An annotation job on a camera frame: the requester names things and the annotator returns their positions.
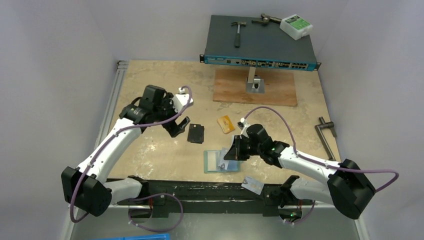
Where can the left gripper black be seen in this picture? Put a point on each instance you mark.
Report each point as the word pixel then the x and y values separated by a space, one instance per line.
pixel 174 129

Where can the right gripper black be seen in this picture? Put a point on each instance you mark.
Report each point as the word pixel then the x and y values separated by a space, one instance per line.
pixel 240 147

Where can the black credit card stack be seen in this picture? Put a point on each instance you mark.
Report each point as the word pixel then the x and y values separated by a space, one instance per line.
pixel 195 133

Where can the teal card holder wallet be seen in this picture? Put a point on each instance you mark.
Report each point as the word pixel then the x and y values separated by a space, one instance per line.
pixel 213 162

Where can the silver card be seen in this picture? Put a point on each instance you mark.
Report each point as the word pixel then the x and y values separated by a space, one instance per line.
pixel 252 185

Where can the silver card face up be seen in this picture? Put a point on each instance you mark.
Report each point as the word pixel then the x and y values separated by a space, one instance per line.
pixel 223 164

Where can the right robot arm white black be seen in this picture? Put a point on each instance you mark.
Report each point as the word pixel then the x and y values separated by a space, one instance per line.
pixel 341 184

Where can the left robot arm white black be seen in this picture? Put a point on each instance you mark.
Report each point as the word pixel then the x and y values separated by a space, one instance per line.
pixel 86 186

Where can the gold credit card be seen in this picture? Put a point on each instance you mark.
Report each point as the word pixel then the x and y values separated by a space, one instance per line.
pixel 225 124

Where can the plywood board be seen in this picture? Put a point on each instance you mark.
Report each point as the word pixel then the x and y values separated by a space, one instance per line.
pixel 279 87

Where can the small claw hammer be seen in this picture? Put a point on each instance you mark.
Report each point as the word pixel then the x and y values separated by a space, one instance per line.
pixel 237 41

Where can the blue plastic bin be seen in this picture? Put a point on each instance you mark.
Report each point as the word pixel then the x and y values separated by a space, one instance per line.
pixel 162 236

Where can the dark hammer tool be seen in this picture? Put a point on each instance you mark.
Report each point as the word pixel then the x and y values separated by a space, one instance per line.
pixel 266 19

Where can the white green box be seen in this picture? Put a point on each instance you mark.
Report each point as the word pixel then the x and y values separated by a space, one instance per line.
pixel 296 27

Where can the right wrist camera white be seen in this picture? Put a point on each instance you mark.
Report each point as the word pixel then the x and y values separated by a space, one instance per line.
pixel 243 125

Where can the metal post stand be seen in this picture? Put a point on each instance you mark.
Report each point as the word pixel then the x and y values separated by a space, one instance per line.
pixel 254 83

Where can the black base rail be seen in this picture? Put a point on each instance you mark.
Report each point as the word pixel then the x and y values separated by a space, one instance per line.
pixel 197 197

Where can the aluminium frame rail left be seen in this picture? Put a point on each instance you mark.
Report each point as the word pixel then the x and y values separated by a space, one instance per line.
pixel 120 74

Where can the network switch dark blue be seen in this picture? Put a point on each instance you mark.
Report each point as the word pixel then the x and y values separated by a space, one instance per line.
pixel 261 46

